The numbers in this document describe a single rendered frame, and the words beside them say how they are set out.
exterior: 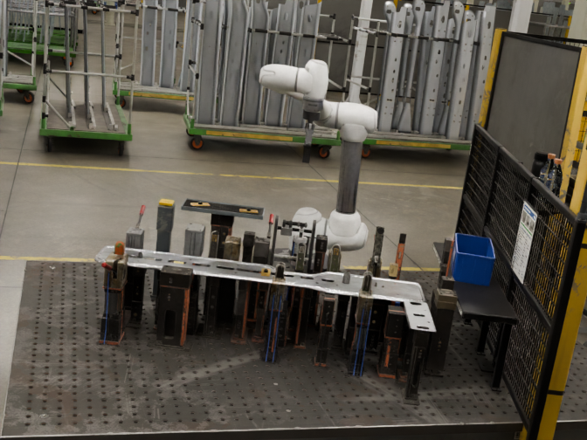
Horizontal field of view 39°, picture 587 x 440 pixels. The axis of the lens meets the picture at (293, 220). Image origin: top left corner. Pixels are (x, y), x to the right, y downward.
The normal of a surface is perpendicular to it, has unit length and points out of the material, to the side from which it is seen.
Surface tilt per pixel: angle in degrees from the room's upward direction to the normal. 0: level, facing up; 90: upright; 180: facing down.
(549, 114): 90
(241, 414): 0
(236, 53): 87
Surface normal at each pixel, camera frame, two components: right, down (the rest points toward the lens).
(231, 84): 0.17, 0.23
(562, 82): -0.96, -0.04
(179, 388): 0.12, -0.95
